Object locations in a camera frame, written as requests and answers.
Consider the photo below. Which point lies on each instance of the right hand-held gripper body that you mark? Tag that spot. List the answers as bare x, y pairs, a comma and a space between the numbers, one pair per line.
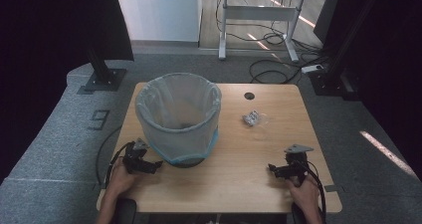
297, 166

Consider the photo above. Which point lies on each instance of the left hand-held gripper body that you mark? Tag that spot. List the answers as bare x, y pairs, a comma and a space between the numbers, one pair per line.
134, 159

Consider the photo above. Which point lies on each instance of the dark round trash bin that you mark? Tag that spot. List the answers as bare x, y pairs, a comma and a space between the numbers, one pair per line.
187, 164

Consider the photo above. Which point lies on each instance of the trash bin with clear bag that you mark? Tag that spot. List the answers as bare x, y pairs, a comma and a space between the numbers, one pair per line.
179, 141

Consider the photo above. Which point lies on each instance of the clear plastic wrapper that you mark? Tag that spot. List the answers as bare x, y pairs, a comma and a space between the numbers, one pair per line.
251, 117

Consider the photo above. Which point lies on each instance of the person's left hand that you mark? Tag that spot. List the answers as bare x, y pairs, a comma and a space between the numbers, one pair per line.
121, 182

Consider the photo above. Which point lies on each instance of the person's right hand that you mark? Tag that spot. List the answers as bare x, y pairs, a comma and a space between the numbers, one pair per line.
307, 195

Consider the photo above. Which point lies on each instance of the grey tape strip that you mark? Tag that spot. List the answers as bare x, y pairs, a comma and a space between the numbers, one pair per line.
330, 188

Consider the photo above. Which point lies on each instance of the round black table grommet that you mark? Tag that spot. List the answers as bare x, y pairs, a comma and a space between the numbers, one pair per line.
249, 96

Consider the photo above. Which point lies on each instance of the black metal stand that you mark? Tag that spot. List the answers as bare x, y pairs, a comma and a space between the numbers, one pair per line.
331, 78
103, 76

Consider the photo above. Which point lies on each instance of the white power strip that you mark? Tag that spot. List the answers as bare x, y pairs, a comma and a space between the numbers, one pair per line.
312, 68

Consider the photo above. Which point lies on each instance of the black curtain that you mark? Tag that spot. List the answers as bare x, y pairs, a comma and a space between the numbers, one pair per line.
391, 68
49, 51

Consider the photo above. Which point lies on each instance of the white panel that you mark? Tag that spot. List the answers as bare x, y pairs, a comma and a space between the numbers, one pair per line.
159, 11

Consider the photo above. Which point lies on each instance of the black computer tower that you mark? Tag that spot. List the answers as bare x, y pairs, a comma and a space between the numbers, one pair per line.
324, 18

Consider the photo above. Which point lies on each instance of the white metal frame desk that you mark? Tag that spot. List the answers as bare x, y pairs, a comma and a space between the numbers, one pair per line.
258, 13

